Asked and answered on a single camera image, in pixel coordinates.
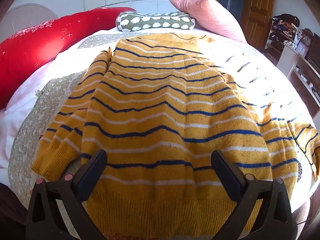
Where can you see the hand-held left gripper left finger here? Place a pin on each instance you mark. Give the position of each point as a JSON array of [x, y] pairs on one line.
[[94, 169]]

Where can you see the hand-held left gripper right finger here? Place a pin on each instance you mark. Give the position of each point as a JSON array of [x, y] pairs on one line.
[[224, 169]]

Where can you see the yellow striped knit sweater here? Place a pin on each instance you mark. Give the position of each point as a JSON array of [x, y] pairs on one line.
[[162, 105]]

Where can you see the beige dotted patchwork quilt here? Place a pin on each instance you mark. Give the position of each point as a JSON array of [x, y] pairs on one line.
[[31, 122]]

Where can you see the pale pink fleece blanket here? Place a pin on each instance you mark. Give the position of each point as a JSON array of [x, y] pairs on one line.
[[15, 120]]

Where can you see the white side shelf unit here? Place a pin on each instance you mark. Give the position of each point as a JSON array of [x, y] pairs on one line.
[[287, 60]]

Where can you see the red patterned long pillow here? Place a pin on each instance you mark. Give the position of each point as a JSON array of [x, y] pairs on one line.
[[37, 42]]

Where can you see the white alarm clock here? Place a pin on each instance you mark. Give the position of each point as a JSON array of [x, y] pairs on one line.
[[303, 49]]

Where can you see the cluttered shelf with dark items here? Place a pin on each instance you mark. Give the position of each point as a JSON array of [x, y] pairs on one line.
[[282, 30]]

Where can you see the dark mantel clock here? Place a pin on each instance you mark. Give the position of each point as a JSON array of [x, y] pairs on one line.
[[307, 38]]

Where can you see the pink ribbed pillow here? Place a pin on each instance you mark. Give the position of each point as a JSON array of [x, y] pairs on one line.
[[207, 15]]

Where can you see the green hedgehog print pillow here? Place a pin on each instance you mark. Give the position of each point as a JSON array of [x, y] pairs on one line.
[[155, 21]]

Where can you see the brown wooden door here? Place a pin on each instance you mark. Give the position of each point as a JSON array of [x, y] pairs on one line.
[[257, 5]]

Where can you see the white curved headboard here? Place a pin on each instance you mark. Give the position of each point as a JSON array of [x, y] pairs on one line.
[[30, 12]]

